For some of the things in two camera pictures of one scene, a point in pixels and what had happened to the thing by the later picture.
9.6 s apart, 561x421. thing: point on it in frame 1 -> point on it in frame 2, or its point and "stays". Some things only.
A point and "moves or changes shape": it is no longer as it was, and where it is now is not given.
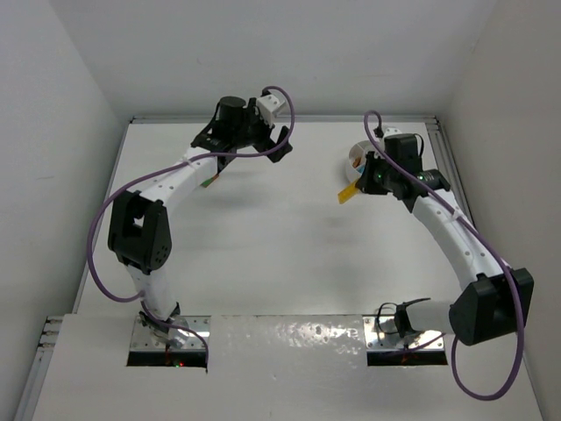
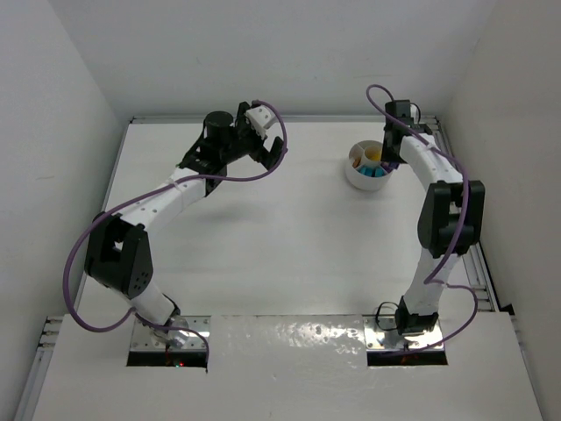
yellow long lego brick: (347, 193) moves or changes shape
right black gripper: (370, 174) -> (390, 149)
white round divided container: (356, 161) stays
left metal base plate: (142, 336) stays
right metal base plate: (381, 333) stays
